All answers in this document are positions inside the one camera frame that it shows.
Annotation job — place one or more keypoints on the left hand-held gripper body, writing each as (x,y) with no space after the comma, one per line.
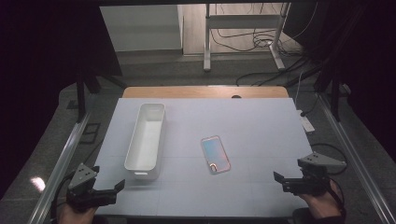
(83,177)

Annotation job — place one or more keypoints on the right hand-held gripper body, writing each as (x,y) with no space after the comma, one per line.
(320,163)

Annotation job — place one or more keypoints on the person's right hand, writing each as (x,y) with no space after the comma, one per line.
(320,205)

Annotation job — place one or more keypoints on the person's left hand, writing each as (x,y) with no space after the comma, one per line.
(76,216)

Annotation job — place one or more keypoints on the white power strip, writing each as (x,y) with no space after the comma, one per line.
(307,123)

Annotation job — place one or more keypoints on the white plastic bin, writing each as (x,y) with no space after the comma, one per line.
(145,140)

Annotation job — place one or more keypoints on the white foam board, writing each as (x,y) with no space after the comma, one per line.
(255,124)

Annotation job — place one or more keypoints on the black metal stand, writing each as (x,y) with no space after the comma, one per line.
(335,93)
(81,93)

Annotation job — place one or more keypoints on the black curtain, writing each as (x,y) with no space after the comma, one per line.
(367,62)
(40,77)

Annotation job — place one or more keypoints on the white cabinet panel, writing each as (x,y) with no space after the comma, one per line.
(140,28)

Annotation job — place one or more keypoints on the aluminium rail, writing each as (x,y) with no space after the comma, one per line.
(355,155)
(59,168)

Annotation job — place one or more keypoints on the black floor frame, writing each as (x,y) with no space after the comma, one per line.
(90,133)

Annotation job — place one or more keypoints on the white metal table frame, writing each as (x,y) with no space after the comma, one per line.
(243,21)

